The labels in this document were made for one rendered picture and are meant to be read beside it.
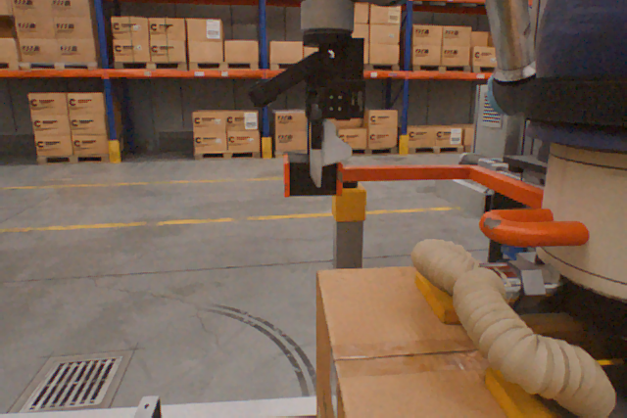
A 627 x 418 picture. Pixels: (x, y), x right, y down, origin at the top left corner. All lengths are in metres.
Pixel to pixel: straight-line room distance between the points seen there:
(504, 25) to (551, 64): 0.63
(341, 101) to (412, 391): 0.37
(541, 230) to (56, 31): 7.91
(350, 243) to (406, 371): 0.50
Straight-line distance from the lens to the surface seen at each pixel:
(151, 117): 8.91
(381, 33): 7.87
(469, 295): 0.35
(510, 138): 1.49
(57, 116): 8.13
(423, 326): 0.47
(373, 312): 0.48
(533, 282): 0.42
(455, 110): 9.93
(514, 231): 0.37
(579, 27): 0.39
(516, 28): 1.04
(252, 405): 0.89
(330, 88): 0.55
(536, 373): 0.32
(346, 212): 0.84
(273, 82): 0.56
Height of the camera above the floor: 1.20
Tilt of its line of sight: 14 degrees down
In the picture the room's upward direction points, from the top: straight up
